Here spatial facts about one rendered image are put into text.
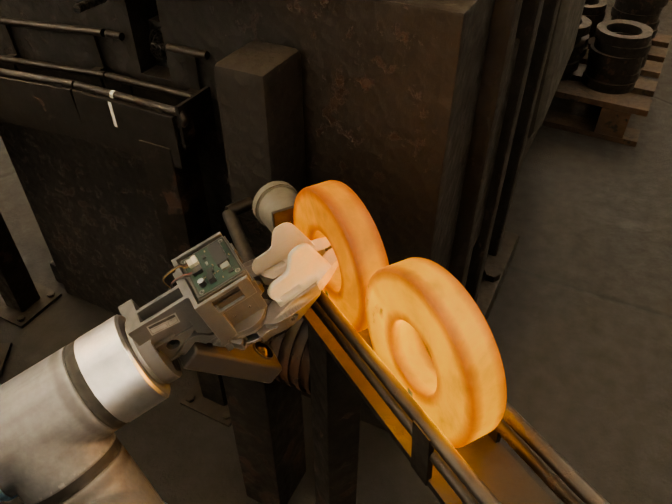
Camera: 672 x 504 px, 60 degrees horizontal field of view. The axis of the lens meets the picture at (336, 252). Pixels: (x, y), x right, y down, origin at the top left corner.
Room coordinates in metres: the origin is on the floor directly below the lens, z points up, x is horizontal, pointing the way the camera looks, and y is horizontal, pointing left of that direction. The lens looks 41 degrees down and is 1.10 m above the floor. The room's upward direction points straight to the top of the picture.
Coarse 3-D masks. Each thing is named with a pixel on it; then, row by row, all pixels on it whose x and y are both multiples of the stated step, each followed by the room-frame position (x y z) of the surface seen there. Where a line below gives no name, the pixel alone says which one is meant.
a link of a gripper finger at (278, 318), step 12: (312, 288) 0.39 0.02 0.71; (300, 300) 0.39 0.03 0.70; (312, 300) 0.39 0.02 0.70; (276, 312) 0.37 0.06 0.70; (288, 312) 0.37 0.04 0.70; (300, 312) 0.38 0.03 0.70; (264, 324) 0.37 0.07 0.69; (276, 324) 0.36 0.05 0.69; (288, 324) 0.37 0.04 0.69; (264, 336) 0.36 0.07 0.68
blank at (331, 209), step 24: (312, 192) 0.46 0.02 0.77; (336, 192) 0.45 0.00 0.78; (312, 216) 0.46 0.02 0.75; (336, 216) 0.42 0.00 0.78; (360, 216) 0.42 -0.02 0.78; (336, 240) 0.41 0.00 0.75; (360, 240) 0.40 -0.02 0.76; (360, 264) 0.38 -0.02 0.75; (384, 264) 0.39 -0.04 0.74; (336, 288) 0.43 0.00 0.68; (360, 288) 0.37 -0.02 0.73; (360, 312) 0.37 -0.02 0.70
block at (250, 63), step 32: (224, 64) 0.70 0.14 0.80; (256, 64) 0.69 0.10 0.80; (288, 64) 0.72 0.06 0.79; (224, 96) 0.69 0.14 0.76; (256, 96) 0.67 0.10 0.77; (288, 96) 0.71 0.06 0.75; (224, 128) 0.70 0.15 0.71; (256, 128) 0.67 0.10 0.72; (288, 128) 0.71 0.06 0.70; (256, 160) 0.67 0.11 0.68; (288, 160) 0.70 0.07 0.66; (256, 192) 0.68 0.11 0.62
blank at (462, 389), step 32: (384, 288) 0.34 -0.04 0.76; (416, 288) 0.31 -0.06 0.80; (448, 288) 0.30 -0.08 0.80; (384, 320) 0.34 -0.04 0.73; (416, 320) 0.30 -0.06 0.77; (448, 320) 0.28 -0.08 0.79; (480, 320) 0.28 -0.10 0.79; (384, 352) 0.33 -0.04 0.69; (416, 352) 0.33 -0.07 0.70; (448, 352) 0.27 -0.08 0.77; (480, 352) 0.26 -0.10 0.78; (416, 384) 0.30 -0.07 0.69; (448, 384) 0.26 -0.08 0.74; (480, 384) 0.25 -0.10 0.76; (448, 416) 0.26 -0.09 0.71; (480, 416) 0.24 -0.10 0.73
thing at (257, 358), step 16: (192, 352) 0.35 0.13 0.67; (208, 352) 0.35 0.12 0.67; (224, 352) 0.36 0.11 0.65; (240, 352) 0.38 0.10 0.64; (256, 352) 0.39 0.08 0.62; (272, 352) 0.40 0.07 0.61; (192, 368) 0.34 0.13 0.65; (208, 368) 0.35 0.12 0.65; (224, 368) 0.36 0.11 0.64; (240, 368) 0.36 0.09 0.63; (256, 368) 0.37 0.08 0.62; (272, 368) 0.38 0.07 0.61
